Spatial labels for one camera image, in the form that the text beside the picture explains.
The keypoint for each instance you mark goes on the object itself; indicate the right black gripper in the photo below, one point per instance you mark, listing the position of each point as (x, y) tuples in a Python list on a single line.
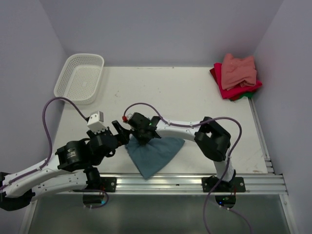
[(142, 141)]

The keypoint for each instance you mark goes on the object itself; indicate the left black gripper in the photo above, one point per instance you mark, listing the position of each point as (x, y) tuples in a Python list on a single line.
[(123, 133)]

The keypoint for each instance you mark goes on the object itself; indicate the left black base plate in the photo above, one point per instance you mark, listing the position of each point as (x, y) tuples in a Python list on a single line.
[(109, 184)]

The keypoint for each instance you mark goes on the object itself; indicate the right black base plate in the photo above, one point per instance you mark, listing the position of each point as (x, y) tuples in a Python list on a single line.
[(235, 185)]

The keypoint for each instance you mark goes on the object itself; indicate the aluminium rail frame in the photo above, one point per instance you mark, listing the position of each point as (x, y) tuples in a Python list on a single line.
[(173, 202)]

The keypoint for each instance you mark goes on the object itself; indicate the white plastic basket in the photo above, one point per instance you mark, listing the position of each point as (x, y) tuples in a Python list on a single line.
[(80, 78)]

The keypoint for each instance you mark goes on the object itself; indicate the folded salmon pink shirt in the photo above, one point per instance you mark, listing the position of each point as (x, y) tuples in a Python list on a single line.
[(237, 72)]

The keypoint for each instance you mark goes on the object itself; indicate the blue-grey t shirt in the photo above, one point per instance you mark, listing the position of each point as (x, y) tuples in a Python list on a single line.
[(149, 159)]

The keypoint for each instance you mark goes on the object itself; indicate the folded red shirt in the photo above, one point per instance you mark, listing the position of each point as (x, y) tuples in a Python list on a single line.
[(234, 93)]

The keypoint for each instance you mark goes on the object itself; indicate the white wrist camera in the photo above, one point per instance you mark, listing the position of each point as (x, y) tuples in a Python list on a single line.
[(124, 118), (96, 122)]

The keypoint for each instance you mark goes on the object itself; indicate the folded green shirt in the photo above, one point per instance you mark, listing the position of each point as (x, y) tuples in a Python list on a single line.
[(246, 95)]

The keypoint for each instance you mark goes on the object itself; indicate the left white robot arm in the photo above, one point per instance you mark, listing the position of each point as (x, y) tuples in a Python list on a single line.
[(73, 167)]

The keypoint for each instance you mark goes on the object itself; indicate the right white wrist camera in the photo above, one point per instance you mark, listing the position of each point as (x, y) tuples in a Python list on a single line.
[(124, 118)]

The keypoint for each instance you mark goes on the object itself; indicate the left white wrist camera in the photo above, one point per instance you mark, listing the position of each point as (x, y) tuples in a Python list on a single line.
[(96, 122)]

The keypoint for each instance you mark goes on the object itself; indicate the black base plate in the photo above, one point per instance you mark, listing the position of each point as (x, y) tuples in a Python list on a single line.
[(235, 185), (109, 184)]

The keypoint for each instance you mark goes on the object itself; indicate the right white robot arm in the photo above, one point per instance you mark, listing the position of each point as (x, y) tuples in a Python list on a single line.
[(211, 138)]

